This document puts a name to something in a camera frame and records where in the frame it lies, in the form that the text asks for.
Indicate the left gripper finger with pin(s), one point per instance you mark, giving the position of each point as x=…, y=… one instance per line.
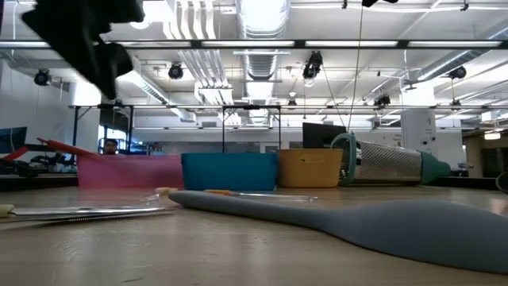
x=93, y=65
x=117, y=59

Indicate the grey silicone spoon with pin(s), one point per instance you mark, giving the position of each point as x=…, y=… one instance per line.
x=397, y=230

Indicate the black ceiling spotlight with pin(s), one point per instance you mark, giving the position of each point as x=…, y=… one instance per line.
x=175, y=71
x=382, y=101
x=458, y=72
x=312, y=65
x=41, y=77

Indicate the person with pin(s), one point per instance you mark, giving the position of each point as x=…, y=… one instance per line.
x=110, y=147

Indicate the dark background equipment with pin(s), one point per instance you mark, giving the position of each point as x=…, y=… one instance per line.
x=51, y=161

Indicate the blue-screen monitor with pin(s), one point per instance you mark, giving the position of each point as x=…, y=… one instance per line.
x=14, y=137

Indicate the pink plastic bin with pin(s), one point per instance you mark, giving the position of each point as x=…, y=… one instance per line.
x=131, y=171

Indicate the red bar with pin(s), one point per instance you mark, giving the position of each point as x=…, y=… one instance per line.
x=16, y=153

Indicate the black framed light bar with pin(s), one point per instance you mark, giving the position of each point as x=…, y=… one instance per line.
x=246, y=43

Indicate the white column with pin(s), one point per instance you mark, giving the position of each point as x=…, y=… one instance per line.
x=416, y=131

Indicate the black monitor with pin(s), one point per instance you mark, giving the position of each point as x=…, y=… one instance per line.
x=317, y=135

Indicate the teal plastic bin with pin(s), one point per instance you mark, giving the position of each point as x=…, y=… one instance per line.
x=226, y=171

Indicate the metal grater with teal ends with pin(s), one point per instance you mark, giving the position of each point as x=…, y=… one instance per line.
x=389, y=163

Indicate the yellow plastic basket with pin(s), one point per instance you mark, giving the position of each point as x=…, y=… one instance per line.
x=309, y=171

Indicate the silver ventilation duct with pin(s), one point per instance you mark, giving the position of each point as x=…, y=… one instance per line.
x=448, y=65
x=262, y=24

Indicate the black left frame rail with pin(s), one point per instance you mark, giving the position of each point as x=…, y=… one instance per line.
x=39, y=182

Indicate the black frame rail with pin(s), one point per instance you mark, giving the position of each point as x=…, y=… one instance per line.
x=39, y=182
x=464, y=182

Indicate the black background table frame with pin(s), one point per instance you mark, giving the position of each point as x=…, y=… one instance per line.
x=223, y=135

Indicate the black right frame rail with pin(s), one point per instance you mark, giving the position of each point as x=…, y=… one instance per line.
x=464, y=182

